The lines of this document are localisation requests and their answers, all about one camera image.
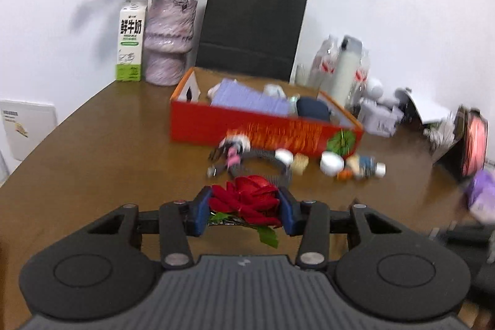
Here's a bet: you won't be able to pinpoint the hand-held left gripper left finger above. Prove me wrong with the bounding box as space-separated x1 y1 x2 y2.
87 185 213 271

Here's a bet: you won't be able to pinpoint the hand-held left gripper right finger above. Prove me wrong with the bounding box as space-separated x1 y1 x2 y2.
278 186 407 271

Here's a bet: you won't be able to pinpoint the red artificial rose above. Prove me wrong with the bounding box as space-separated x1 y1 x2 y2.
208 175 284 249

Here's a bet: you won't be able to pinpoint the red cardboard box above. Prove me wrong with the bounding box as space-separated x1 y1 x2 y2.
169 67 365 161

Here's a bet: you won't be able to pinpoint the navy zip case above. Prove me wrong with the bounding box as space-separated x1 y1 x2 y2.
296 97 332 122

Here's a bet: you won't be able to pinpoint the purple woven drawstring pouch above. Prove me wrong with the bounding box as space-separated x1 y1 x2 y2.
211 79 295 118

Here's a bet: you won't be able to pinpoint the wooden desktop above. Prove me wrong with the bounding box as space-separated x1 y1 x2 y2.
0 77 495 330

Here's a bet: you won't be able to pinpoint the purple plastic bag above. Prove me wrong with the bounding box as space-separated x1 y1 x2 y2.
463 169 495 225

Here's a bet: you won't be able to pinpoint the small beige jar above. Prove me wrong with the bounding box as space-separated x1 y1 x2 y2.
290 154 309 175

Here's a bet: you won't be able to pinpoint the small white cap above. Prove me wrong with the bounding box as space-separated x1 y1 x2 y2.
275 148 295 165

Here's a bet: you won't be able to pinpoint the black toothed hairband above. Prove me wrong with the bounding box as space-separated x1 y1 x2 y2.
209 148 293 190

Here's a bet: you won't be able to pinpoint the white round jar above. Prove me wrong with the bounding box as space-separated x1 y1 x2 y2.
320 152 345 176

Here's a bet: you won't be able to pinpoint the small bottle with blue label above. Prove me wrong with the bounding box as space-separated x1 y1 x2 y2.
346 155 387 180

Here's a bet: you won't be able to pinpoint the red filament spool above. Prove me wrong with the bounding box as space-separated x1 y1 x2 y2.
459 105 490 178

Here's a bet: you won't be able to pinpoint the white round object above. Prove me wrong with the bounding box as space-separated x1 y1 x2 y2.
264 83 287 100

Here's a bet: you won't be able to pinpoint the clear drinking glass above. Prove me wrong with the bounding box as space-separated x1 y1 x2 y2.
295 63 311 85

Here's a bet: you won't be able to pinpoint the white thermos flask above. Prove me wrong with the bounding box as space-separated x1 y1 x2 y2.
329 36 364 107

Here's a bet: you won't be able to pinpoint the white round speaker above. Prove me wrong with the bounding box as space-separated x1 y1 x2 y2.
364 78 385 101

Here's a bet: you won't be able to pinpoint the clear water bottle red label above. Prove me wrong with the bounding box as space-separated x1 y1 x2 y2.
353 48 371 101
309 36 342 91

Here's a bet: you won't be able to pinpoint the green and white milk carton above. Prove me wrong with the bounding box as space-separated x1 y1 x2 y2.
115 0 149 82

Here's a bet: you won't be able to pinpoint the black paper bag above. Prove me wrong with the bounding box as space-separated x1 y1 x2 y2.
195 0 310 82

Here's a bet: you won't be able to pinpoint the white board with label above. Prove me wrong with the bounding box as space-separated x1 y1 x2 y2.
0 99 58 161

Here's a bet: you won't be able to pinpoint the pink doll keychain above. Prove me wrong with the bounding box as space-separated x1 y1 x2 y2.
220 135 251 169

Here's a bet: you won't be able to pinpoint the black tangled cables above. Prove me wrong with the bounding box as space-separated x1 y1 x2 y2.
423 121 456 157

